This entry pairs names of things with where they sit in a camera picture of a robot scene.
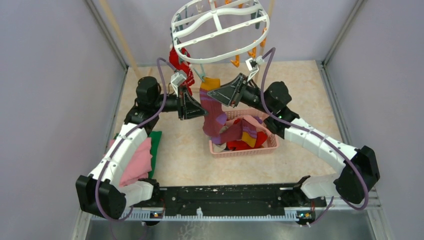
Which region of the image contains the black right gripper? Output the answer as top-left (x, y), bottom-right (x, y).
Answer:
top-left (206, 73), bottom-right (274, 116)

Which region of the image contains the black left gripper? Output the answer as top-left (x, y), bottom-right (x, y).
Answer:
top-left (152, 84), bottom-right (209, 120)

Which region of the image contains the maroon purple long sock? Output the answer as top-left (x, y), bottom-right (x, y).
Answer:
top-left (211, 117), bottom-right (261, 148)
top-left (199, 77), bottom-right (227, 137)

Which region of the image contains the teal clothespin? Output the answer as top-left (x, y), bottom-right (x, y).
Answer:
top-left (191, 64), bottom-right (206, 82)

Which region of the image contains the orange clothespin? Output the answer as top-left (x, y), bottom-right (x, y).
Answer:
top-left (230, 54), bottom-right (240, 68)
top-left (247, 44), bottom-right (257, 59)

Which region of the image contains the red patterned sock pair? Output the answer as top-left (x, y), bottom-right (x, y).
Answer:
top-left (168, 44), bottom-right (195, 96)

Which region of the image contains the white plastic clip hanger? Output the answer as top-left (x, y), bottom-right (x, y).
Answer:
top-left (170, 0), bottom-right (271, 64)

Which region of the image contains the pink plastic basket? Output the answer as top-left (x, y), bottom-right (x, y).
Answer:
top-left (208, 108), bottom-right (280, 158)

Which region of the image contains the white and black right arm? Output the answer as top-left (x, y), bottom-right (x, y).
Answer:
top-left (206, 73), bottom-right (380, 210)

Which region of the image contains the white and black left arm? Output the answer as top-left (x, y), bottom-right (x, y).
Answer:
top-left (75, 72), bottom-right (208, 221)

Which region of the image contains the green cloth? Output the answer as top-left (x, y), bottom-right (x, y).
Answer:
top-left (113, 130), bottom-right (163, 179)

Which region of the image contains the pink cloth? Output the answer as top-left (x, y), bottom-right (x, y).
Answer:
top-left (119, 137), bottom-right (153, 187)

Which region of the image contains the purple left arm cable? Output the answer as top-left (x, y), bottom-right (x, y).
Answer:
top-left (94, 57), bottom-right (176, 240)

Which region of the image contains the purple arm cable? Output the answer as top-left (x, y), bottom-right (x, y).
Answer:
top-left (259, 46), bottom-right (371, 228)
top-left (94, 57), bottom-right (176, 240)

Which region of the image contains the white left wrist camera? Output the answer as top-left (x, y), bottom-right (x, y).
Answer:
top-left (170, 70), bottom-right (187, 95)

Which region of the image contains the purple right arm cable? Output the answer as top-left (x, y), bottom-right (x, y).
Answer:
top-left (259, 46), bottom-right (371, 228)

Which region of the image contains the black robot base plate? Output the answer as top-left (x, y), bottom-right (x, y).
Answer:
top-left (134, 183), bottom-right (327, 208)

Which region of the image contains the wooden drying rack frame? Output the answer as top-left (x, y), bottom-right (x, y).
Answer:
top-left (95, 0), bottom-right (265, 77)

